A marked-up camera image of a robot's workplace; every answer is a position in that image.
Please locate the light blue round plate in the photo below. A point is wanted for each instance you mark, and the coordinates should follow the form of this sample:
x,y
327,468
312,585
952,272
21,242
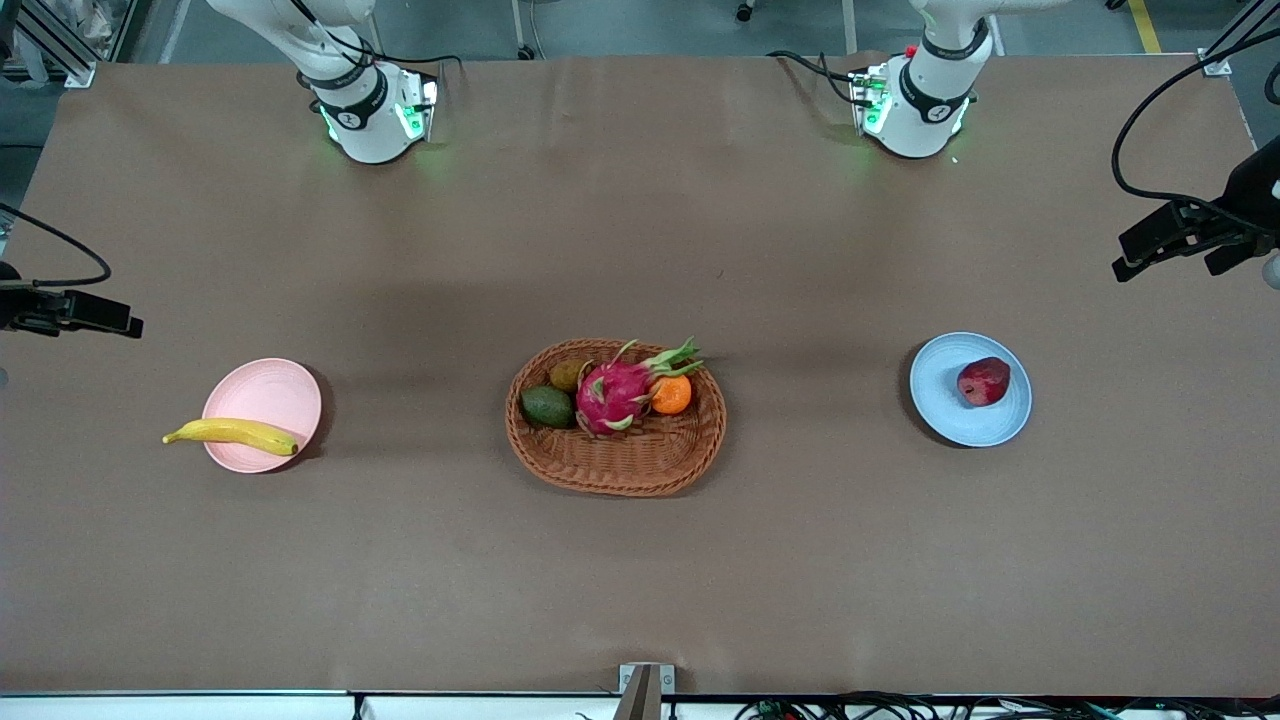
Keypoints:
x,y
950,410

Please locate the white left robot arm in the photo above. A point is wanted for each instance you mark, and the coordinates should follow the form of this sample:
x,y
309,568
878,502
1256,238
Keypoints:
x,y
915,125

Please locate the brown wicker basket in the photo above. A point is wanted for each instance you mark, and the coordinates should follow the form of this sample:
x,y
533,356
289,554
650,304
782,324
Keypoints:
x,y
640,460

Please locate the grey metal table bracket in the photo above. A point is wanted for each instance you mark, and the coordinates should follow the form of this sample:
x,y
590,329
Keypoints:
x,y
645,690

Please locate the green avocado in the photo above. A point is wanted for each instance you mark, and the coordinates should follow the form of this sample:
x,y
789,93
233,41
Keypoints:
x,y
545,407

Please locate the dark red apple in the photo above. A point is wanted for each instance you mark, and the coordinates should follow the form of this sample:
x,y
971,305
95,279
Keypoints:
x,y
984,383

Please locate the yellow banana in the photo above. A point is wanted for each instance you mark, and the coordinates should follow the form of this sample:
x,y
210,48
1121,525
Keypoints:
x,y
240,432

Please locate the brown kiwi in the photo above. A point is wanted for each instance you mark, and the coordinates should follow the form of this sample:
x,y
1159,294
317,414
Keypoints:
x,y
565,377

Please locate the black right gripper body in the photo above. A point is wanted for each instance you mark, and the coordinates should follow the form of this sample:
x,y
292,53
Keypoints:
x,y
22,306

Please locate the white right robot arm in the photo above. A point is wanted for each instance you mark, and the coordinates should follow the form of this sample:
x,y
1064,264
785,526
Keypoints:
x,y
375,130

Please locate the orange tangerine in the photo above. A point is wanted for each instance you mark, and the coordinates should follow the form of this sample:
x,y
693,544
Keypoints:
x,y
672,396

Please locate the pink dragon fruit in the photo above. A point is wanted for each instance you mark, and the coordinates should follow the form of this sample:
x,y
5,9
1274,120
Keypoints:
x,y
615,395

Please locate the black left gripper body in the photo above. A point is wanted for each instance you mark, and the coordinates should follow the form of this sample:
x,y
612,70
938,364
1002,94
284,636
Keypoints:
x,y
1243,207

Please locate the brown table cover sheet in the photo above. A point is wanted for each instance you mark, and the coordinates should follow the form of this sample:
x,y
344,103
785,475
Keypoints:
x,y
640,580

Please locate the aluminium frame profile with bracket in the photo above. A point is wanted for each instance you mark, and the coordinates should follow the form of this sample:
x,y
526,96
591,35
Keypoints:
x,y
60,50
1216,65

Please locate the pink round plate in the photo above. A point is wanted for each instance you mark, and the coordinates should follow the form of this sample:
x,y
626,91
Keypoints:
x,y
270,390

